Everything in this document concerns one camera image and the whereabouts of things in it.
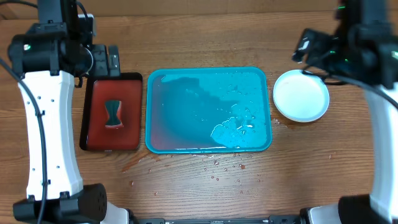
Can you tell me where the pink and green sponge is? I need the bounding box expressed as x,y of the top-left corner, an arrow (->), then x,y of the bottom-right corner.
105,100 -> 123,129

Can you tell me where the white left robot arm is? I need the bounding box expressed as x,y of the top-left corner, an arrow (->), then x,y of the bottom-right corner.
7,18 -> 134,223

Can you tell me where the light blue plate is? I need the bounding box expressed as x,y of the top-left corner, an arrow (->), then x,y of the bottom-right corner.
272,70 -> 330,123

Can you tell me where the black tray with red liquid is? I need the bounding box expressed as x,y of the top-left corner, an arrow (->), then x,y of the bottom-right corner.
79,72 -> 142,151

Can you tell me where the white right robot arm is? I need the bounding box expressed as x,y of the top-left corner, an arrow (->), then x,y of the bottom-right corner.
292,20 -> 397,223

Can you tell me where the teal plastic tray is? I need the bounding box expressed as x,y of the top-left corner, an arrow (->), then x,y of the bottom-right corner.
145,67 -> 272,154

